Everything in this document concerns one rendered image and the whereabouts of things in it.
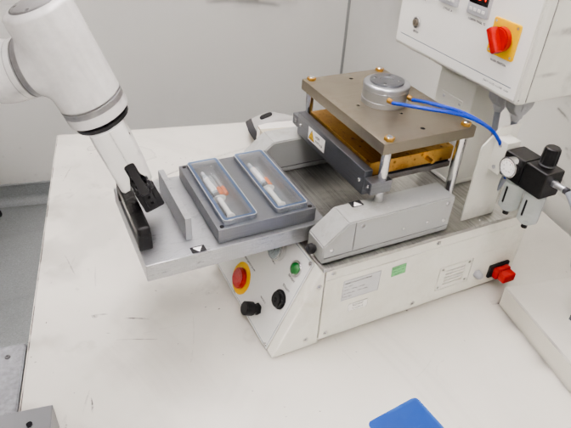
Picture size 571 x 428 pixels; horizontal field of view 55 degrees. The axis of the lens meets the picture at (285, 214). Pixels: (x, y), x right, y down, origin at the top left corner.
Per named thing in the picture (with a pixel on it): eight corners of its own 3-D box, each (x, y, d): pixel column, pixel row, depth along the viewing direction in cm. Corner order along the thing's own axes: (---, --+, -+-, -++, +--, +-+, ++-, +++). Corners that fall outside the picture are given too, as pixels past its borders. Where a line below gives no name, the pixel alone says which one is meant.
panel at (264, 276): (208, 247, 116) (244, 171, 109) (266, 350, 94) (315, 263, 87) (200, 246, 114) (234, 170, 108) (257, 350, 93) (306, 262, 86)
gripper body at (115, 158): (65, 107, 77) (104, 167, 84) (77, 139, 69) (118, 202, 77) (115, 83, 78) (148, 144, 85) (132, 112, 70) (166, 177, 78)
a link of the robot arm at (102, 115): (55, 97, 75) (66, 115, 77) (65, 124, 68) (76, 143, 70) (111, 70, 76) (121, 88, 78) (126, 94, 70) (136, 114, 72)
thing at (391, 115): (400, 106, 116) (412, 45, 108) (507, 178, 93) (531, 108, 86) (298, 123, 106) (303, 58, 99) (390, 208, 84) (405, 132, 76)
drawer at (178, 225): (269, 174, 107) (271, 138, 102) (325, 239, 91) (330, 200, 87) (115, 205, 96) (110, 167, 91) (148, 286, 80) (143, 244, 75)
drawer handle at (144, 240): (129, 195, 92) (127, 175, 89) (153, 248, 81) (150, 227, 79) (117, 198, 91) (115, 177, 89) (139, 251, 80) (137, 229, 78)
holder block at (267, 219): (264, 161, 103) (264, 149, 102) (314, 220, 89) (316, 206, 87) (179, 178, 97) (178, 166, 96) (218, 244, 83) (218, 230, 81)
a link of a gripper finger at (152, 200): (126, 179, 81) (145, 211, 86) (131, 190, 79) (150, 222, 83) (145, 169, 82) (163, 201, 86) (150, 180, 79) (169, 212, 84)
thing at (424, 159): (382, 117, 111) (390, 72, 105) (455, 170, 95) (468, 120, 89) (308, 130, 104) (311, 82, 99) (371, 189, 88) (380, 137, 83)
